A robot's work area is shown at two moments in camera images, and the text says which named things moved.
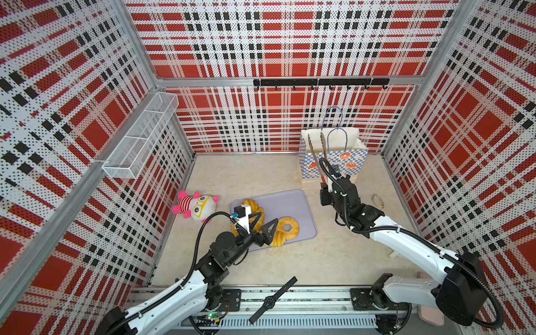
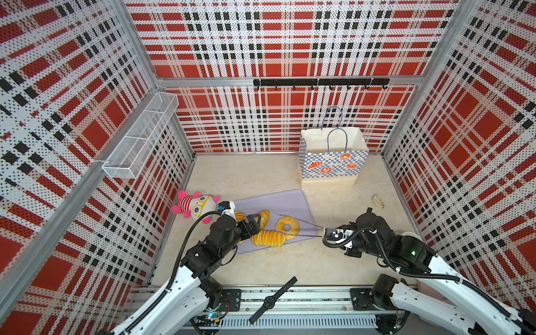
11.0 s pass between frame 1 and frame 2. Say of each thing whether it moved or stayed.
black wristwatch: stayed
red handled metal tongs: moved
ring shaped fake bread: stayed
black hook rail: stayed
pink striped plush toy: stayed
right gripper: moved
